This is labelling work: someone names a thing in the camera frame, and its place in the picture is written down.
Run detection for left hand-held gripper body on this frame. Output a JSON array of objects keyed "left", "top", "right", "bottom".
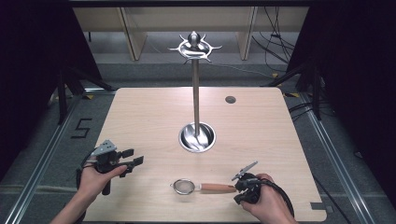
[{"left": 90, "top": 139, "right": 126, "bottom": 197}]

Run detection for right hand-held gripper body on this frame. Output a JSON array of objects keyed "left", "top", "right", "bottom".
[{"left": 231, "top": 161, "right": 263, "bottom": 205}]

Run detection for metal strainer with wooden handle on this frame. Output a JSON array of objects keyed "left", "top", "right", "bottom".
[{"left": 169, "top": 177, "right": 238, "bottom": 196}]

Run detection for person's right hand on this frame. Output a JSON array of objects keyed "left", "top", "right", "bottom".
[{"left": 240, "top": 173, "right": 299, "bottom": 224}]

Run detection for person's left hand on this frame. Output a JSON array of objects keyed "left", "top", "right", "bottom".
[{"left": 77, "top": 164, "right": 128, "bottom": 200}]

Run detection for black metal stand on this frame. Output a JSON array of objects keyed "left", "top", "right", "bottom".
[
  {"left": 263, "top": 59, "right": 325, "bottom": 121},
  {"left": 56, "top": 65, "right": 117, "bottom": 126}
]

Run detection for steel utensil stand with hooks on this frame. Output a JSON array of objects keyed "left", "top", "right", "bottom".
[{"left": 167, "top": 30, "right": 224, "bottom": 154}]

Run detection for black curtain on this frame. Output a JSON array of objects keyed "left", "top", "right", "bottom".
[
  {"left": 0, "top": 0, "right": 103, "bottom": 183},
  {"left": 286, "top": 0, "right": 396, "bottom": 200}
]

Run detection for light wooden shelf unit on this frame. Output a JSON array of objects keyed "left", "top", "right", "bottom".
[{"left": 72, "top": 6, "right": 310, "bottom": 62}]

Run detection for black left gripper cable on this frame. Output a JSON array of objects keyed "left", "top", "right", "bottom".
[{"left": 75, "top": 148, "right": 98, "bottom": 189}]

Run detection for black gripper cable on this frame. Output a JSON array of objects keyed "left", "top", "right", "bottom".
[
  {"left": 261, "top": 178, "right": 296, "bottom": 218},
  {"left": 75, "top": 148, "right": 98, "bottom": 189}
]

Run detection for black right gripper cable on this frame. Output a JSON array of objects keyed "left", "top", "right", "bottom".
[{"left": 261, "top": 178, "right": 296, "bottom": 218}]

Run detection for aluminium floor rail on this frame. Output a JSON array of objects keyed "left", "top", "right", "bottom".
[
  {"left": 2, "top": 90, "right": 94, "bottom": 224},
  {"left": 298, "top": 92, "right": 375, "bottom": 224}
]

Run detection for white floor cable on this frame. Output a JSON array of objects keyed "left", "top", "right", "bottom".
[{"left": 214, "top": 63, "right": 275, "bottom": 78}]

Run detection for black floor cables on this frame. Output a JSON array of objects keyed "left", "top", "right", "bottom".
[{"left": 251, "top": 6, "right": 297, "bottom": 67}]

